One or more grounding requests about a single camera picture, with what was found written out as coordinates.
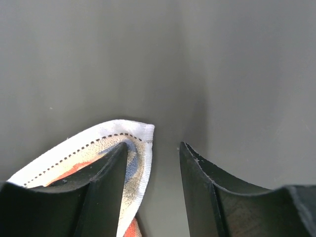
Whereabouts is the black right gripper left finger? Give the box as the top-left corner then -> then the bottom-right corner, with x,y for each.
0,143 -> 127,237

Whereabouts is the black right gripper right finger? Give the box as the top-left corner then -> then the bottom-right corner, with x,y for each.
179,142 -> 316,237

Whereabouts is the rabbit print striped towel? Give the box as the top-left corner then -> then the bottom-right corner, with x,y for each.
9,119 -> 155,237

